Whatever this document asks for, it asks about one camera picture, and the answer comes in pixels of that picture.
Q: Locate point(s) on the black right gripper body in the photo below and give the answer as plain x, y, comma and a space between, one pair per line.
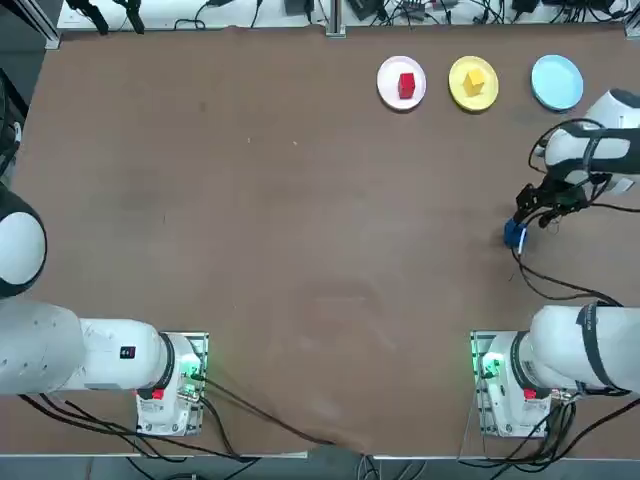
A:
562, 197

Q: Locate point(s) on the blue cube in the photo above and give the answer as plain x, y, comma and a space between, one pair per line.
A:
511, 236

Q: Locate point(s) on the yellow cube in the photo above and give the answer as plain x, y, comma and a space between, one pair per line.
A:
474, 84

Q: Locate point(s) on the red cube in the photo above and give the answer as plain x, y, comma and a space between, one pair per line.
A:
407, 86

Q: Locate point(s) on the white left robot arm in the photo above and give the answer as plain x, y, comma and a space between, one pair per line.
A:
100, 355

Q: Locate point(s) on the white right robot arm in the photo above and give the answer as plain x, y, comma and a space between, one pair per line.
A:
555, 345

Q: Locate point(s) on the blue plate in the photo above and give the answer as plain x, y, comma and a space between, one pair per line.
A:
557, 82

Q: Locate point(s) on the yellow plate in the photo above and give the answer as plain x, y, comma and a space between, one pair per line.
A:
492, 85

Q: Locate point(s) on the white plate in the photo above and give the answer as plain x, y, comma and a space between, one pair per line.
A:
387, 82

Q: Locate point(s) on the black stand leg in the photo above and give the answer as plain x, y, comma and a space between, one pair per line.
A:
97, 17
135, 17

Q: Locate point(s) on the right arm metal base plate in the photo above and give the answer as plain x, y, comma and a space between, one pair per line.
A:
477, 350

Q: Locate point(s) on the aluminium corner bracket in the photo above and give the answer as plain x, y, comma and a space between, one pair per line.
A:
52, 37
632, 29

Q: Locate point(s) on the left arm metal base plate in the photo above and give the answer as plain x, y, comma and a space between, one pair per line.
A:
200, 345

